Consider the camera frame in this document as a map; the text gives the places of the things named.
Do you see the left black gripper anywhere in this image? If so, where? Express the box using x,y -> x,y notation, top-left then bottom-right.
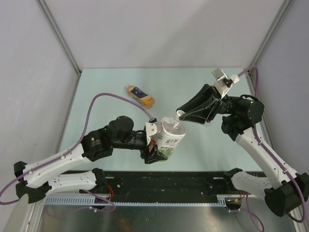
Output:
112,133 -> 167,164

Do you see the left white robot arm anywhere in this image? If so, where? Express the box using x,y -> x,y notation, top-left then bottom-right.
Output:
14,116 -> 168,203

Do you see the green label tea bottle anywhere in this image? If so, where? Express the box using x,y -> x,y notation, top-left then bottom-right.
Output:
152,114 -> 186,159

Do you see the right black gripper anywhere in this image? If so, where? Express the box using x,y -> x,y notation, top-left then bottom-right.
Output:
176,83 -> 241,123

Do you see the white green tea cap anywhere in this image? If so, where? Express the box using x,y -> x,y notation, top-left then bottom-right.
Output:
176,110 -> 185,117

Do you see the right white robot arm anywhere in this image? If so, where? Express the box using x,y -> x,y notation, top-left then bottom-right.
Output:
176,84 -> 309,217

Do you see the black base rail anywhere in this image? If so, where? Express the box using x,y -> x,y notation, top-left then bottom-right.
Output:
91,171 -> 244,203

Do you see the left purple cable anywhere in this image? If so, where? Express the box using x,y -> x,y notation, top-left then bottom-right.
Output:
0,93 -> 156,213

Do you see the aluminium corner post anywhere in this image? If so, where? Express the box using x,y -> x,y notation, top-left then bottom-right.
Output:
247,0 -> 294,73
36,0 -> 82,75

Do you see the left aluminium corner post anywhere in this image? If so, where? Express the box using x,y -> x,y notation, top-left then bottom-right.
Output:
36,0 -> 82,75

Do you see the white slotted cable duct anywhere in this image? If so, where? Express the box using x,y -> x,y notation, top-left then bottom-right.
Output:
44,195 -> 245,207

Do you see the right aluminium corner post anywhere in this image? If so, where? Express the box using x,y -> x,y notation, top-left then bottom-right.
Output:
247,0 -> 294,73

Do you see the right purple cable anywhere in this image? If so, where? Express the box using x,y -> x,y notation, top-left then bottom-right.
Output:
238,65 -> 305,232

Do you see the orange milk tea bottle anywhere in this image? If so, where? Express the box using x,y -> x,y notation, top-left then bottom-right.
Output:
126,85 -> 155,109

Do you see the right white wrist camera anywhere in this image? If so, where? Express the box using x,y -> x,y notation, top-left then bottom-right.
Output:
211,68 -> 239,99

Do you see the purple cable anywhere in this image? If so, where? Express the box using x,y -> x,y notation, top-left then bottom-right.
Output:
238,65 -> 305,232
0,93 -> 156,213

